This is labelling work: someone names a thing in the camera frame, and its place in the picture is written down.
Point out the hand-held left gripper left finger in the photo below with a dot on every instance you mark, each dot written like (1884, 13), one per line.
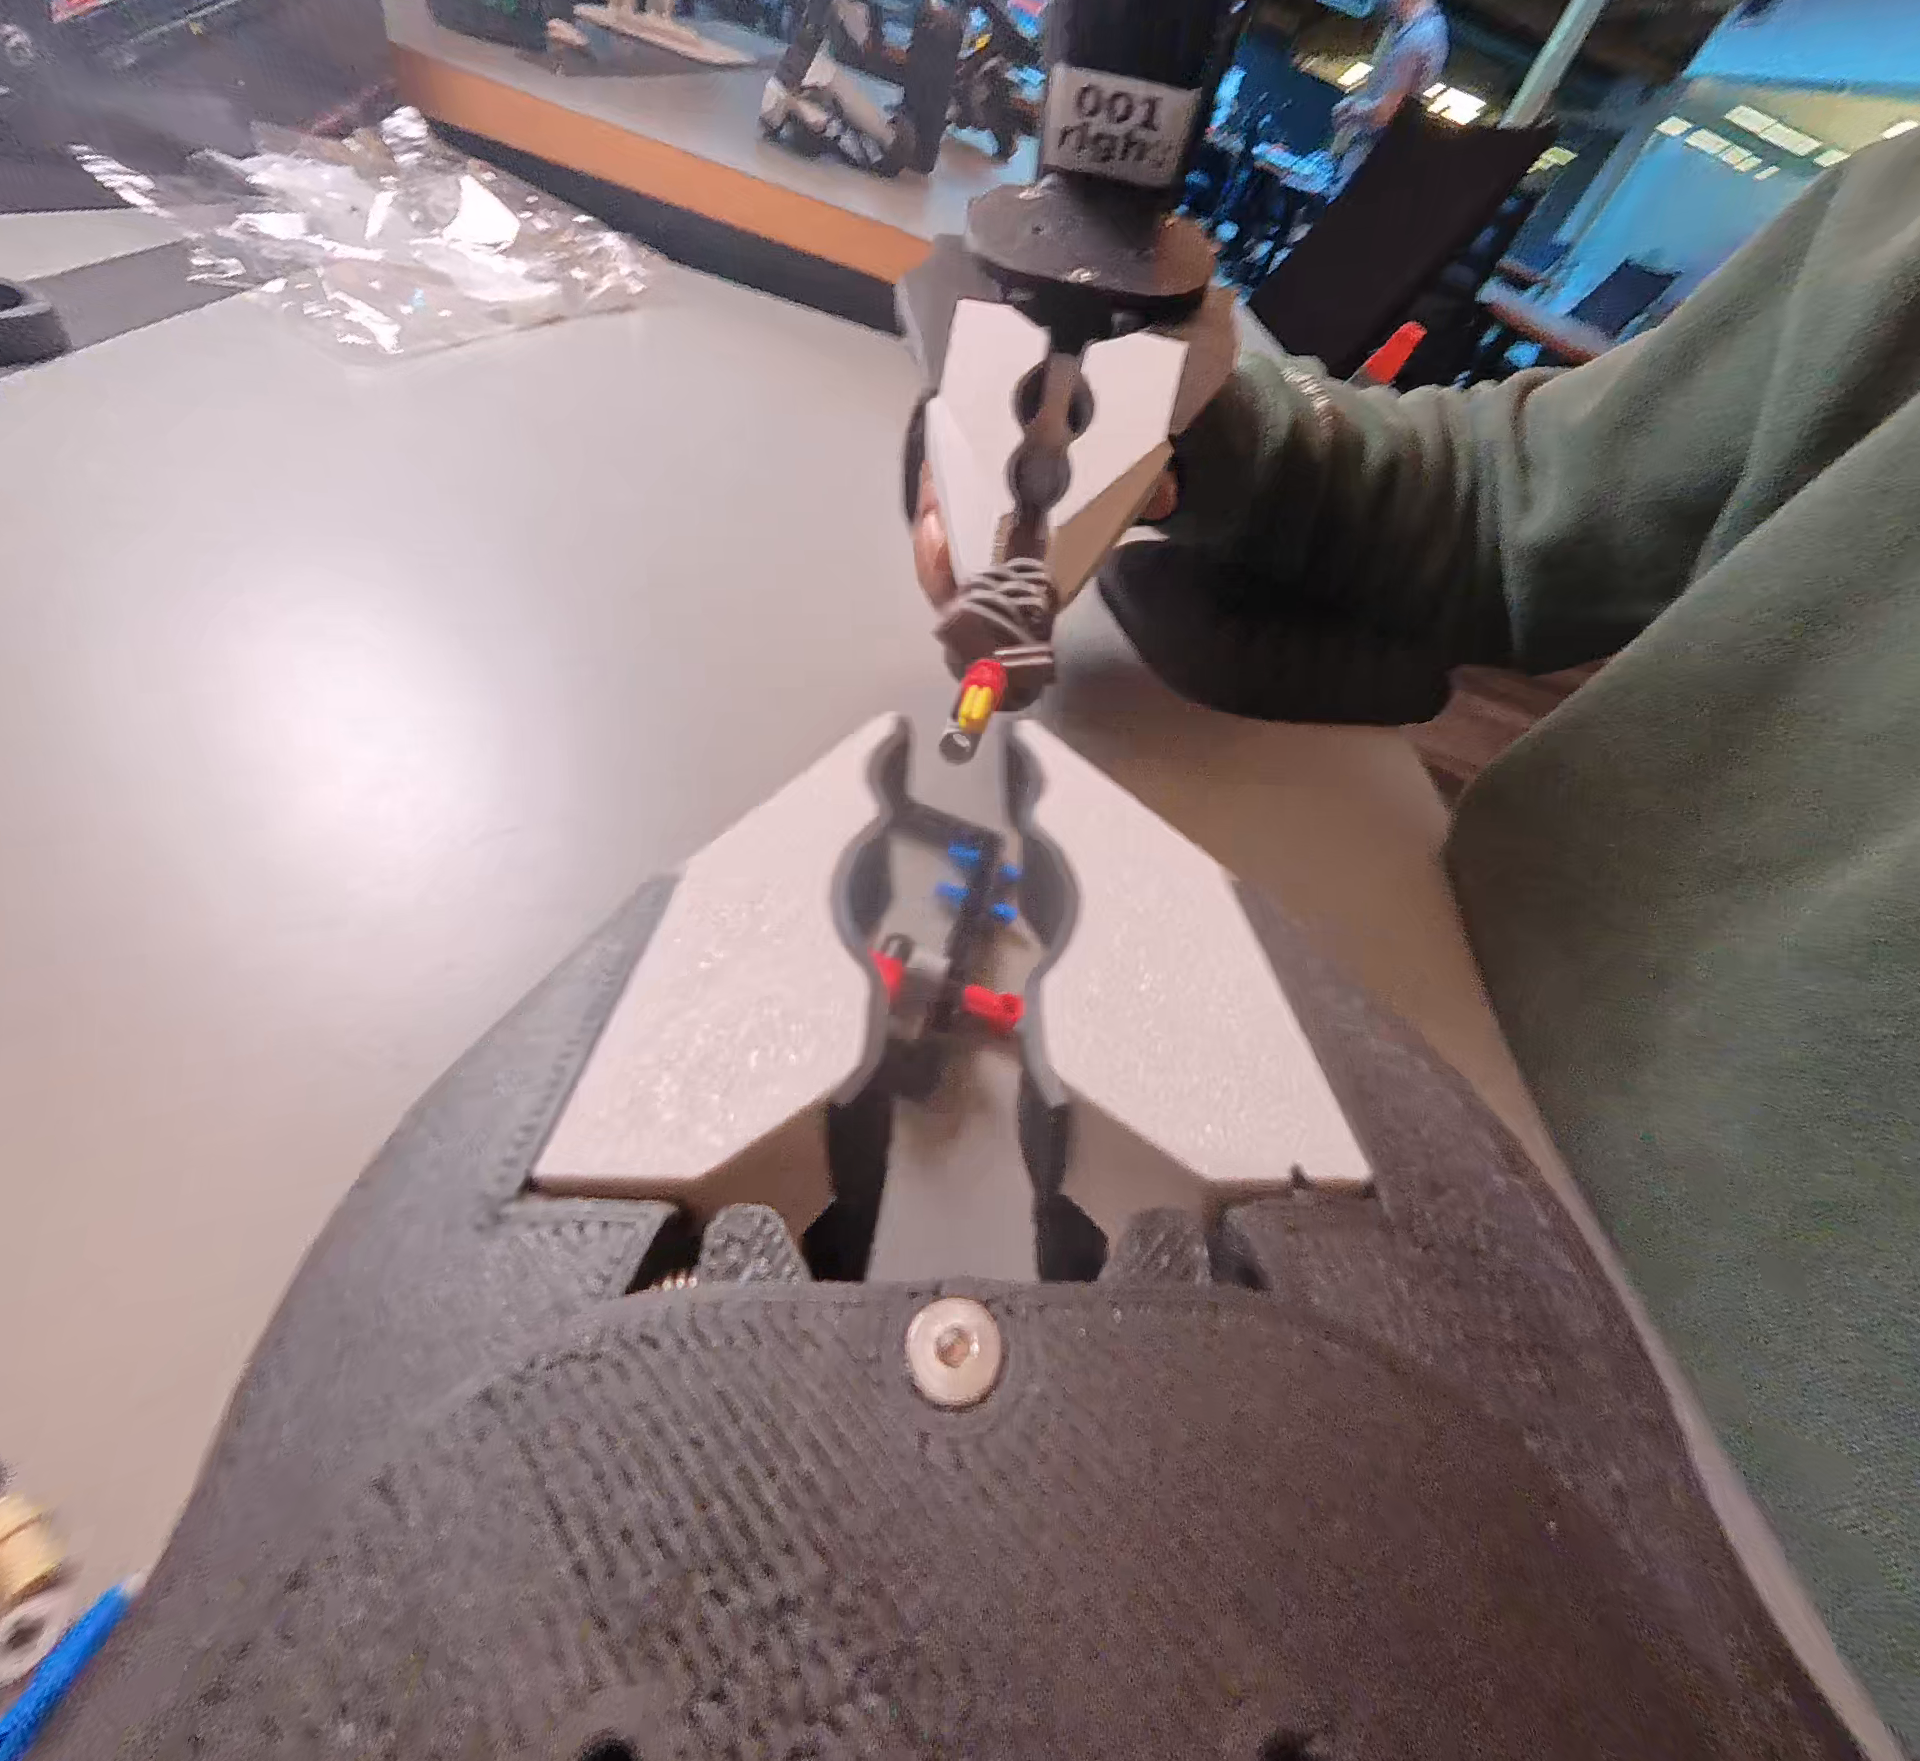
(707, 1026)

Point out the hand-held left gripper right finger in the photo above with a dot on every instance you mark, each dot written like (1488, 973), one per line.
(1202, 1026)

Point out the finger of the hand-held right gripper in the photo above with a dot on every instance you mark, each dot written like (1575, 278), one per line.
(984, 397)
(1142, 404)

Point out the black lego frame assembly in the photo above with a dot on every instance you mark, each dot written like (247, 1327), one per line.
(935, 996)

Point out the person's right forearm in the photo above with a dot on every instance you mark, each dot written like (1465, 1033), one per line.
(1426, 517)

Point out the person's right hand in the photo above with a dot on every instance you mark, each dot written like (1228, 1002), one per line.
(924, 517)

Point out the black white headset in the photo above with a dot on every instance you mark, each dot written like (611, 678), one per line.
(841, 96)

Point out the background work table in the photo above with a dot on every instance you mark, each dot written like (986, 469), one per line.
(677, 119)

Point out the empty clear plastic bag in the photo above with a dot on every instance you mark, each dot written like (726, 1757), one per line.
(376, 233)

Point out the small black rubber tyre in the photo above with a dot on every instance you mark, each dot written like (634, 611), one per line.
(28, 324)

